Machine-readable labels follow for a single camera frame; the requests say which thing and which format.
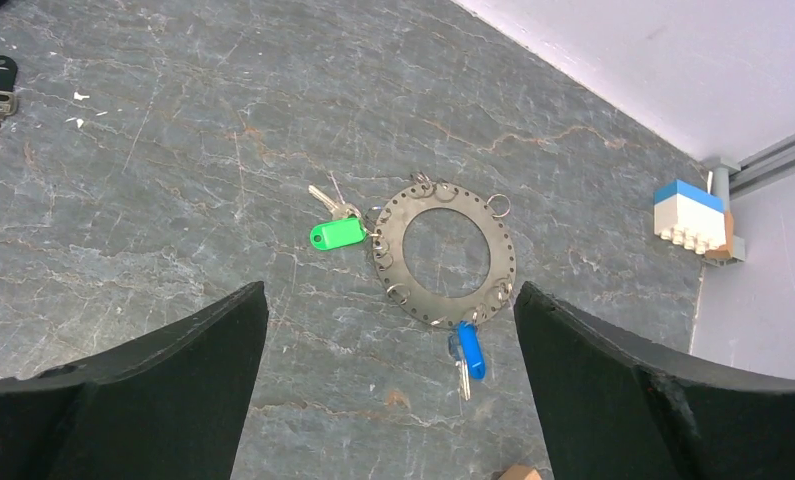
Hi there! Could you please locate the blue key tag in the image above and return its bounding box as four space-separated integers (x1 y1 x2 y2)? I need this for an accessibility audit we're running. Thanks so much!
448 322 486 401

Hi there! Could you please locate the green key tag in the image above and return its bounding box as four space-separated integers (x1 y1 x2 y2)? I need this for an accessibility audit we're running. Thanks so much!
309 217 368 251

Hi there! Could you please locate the small wooden block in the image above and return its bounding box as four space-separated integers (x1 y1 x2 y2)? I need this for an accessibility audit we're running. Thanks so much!
496 464 542 480

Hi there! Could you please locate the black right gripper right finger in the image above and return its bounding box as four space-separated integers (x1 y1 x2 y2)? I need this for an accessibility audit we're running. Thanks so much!
514 282 795 479

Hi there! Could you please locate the blue white toy block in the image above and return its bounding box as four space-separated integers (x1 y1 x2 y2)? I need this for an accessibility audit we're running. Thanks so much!
653 180 727 255

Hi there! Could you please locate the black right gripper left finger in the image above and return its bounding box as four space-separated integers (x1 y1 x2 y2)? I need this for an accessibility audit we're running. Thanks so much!
0 282 269 479

